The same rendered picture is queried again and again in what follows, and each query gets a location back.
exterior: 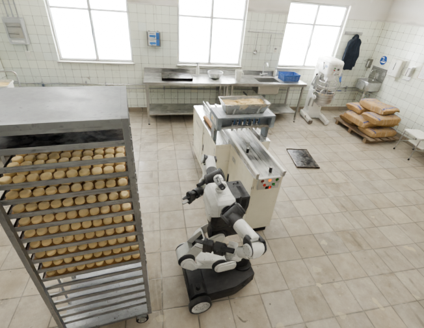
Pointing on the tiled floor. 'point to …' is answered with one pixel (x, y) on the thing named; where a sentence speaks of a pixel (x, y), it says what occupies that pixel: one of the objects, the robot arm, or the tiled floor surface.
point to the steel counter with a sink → (151, 77)
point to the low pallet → (365, 134)
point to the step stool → (417, 140)
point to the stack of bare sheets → (302, 158)
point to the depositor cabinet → (201, 138)
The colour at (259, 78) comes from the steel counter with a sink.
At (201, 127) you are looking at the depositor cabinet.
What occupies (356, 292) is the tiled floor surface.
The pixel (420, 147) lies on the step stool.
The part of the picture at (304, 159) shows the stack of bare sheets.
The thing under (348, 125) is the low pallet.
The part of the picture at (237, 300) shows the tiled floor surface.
